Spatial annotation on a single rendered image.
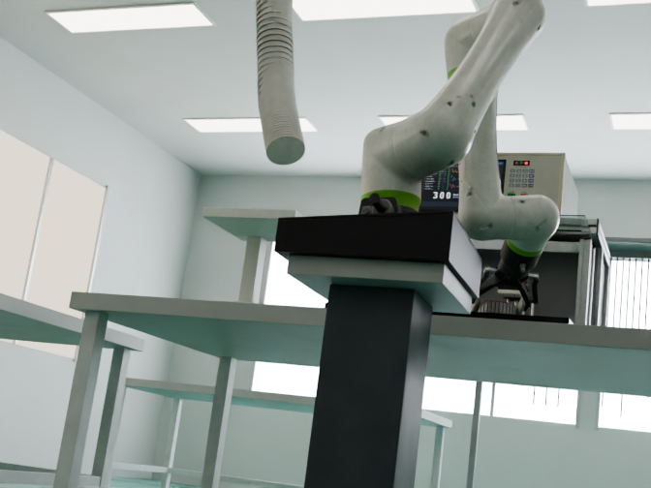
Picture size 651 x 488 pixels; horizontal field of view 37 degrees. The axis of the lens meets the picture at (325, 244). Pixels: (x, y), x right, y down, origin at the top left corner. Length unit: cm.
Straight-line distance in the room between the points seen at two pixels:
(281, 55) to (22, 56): 444
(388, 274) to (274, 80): 233
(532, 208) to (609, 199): 722
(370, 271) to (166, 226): 835
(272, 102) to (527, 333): 197
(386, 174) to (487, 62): 32
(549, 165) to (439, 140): 101
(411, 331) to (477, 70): 57
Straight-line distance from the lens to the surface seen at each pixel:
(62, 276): 876
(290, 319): 257
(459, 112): 197
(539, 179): 290
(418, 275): 186
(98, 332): 291
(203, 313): 269
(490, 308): 249
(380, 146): 205
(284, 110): 401
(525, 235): 225
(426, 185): 297
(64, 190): 874
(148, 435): 1023
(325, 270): 191
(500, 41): 214
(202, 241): 1055
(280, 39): 425
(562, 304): 292
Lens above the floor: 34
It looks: 13 degrees up
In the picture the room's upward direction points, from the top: 7 degrees clockwise
